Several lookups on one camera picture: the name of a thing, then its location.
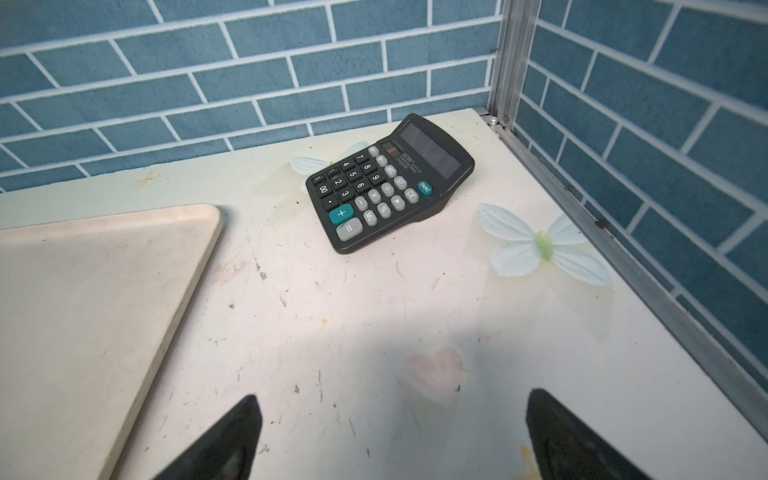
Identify black calculator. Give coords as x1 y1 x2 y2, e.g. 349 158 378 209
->
305 113 475 254

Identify beige serving tray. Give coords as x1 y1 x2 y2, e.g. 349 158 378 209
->
1 204 223 479

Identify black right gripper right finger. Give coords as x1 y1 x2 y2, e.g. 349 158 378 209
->
526 388 649 480

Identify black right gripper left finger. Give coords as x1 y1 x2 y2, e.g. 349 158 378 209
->
155 394 263 480

